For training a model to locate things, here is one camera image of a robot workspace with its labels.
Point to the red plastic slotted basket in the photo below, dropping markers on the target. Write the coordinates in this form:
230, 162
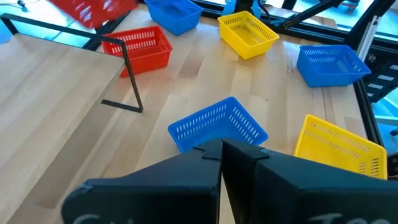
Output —
93, 12
155, 62

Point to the silver aluminium extrusion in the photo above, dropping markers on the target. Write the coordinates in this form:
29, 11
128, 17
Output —
368, 37

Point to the black bracket with white labels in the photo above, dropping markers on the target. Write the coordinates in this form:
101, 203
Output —
388, 90

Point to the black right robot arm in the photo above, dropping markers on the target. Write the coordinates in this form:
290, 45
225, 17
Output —
242, 5

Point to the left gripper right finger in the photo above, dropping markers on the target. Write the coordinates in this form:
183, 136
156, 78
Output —
295, 199

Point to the wooden shelf with black frame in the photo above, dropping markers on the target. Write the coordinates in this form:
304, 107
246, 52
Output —
46, 93

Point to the blue plastic slotted basket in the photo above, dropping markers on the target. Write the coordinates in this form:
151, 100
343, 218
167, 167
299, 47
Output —
174, 18
192, 143
326, 74

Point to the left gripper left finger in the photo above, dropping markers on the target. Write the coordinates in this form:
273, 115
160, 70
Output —
155, 199

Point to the yellow plastic slotted basket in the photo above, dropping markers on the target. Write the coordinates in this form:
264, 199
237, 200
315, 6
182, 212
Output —
326, 155
245, 37

